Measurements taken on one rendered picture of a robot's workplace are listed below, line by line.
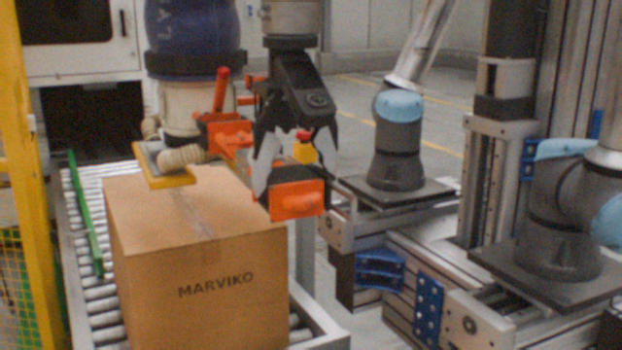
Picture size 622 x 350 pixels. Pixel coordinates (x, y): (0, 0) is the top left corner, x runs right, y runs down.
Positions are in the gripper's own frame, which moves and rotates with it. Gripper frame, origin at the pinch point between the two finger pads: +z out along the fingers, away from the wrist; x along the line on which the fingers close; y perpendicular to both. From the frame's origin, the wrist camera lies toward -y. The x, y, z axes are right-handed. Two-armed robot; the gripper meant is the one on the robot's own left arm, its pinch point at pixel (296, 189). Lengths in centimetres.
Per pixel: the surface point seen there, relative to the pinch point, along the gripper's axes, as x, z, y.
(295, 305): -29, 68, 72
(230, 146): 3.2, -0.7, 21.9
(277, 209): 4.1, 0.9, -3.8
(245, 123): -2.2, -2.1, 31.3
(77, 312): 36, 66, 90
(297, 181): 1.0, -2.3, -3.0
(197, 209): 0, 30, 71
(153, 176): 14, 11, 47
